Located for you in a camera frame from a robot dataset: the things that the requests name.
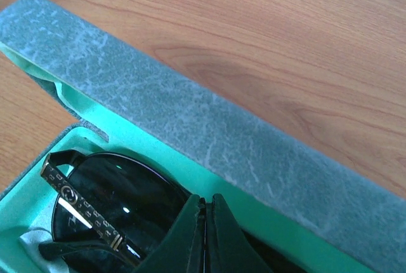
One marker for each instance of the black round sunglasses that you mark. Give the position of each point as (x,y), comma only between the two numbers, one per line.
(113,211)

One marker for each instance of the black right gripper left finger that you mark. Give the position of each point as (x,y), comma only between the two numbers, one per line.
(182,250)

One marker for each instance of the grey green glasses case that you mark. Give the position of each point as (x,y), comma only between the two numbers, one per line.
(120,90)

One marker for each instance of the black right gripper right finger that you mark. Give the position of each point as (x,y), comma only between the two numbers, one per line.
(227,249)

